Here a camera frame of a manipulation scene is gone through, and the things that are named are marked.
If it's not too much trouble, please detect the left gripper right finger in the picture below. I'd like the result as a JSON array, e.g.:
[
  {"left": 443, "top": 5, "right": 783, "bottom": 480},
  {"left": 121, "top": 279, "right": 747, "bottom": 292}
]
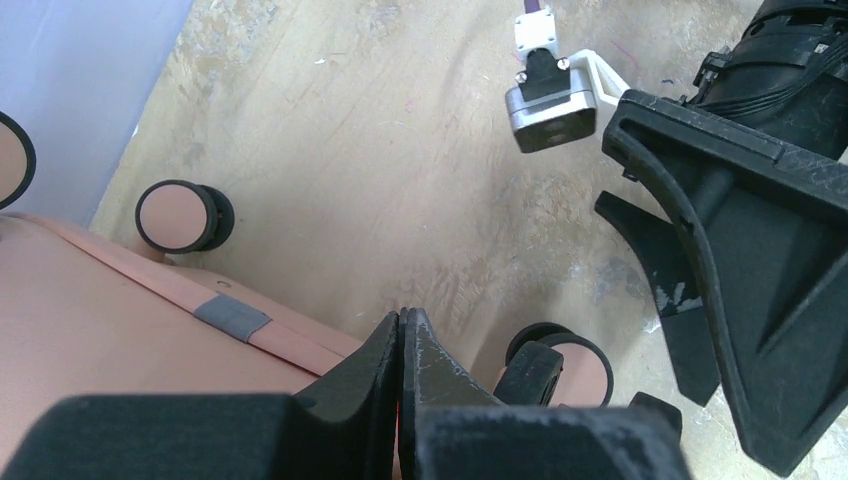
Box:
[{"left": 397, "top": 308, "right": 690, "bottom": 479}]

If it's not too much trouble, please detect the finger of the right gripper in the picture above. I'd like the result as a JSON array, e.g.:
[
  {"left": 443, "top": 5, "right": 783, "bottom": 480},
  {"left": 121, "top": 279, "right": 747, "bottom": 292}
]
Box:
[
  {"left": 594, "top": 191, "right": 720, "bottom": 406},
  {"left": 602, "top": 90, "right": 847, "bottom": 476}
]

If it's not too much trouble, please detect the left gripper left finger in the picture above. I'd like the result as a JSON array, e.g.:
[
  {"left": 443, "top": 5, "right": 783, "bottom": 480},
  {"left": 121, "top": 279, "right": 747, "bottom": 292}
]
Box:
[{"left": 3, "top": 312, "right": 399, "bottom": 479}]

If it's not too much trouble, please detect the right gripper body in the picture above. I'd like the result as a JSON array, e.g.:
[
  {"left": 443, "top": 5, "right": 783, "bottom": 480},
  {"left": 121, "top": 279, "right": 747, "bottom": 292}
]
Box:
[{"left": 690, "top": 1, "right": 847, "bottom": 159}]

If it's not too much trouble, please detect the pink suitcase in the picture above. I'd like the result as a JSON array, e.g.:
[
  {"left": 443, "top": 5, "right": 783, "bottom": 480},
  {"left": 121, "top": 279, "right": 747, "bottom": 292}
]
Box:
[{"left": 0, "top": 111, "right": 617, "bottom": 480}]

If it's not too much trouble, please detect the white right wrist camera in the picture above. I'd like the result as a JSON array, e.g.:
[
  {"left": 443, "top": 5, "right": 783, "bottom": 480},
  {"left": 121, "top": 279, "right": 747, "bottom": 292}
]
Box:
[{"left": 505, "top": 1, "right": 630, "bottom": 154}]

